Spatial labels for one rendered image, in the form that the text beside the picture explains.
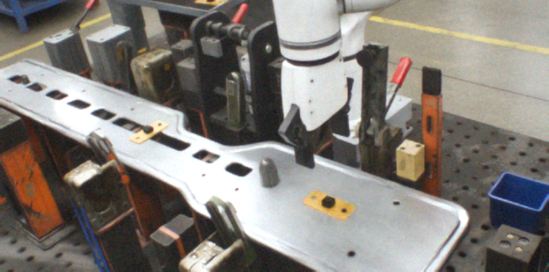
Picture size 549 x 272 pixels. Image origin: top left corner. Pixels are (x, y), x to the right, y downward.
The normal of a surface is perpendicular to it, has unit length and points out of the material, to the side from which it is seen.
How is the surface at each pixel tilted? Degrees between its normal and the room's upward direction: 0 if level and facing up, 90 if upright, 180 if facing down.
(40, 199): 90
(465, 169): 0
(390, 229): 0
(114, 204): 90
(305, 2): 90
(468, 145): 0
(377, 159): 90
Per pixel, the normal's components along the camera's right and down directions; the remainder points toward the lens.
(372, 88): -0.65, 0.33
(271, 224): -0.14, -0.85
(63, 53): 0.76, 0.24
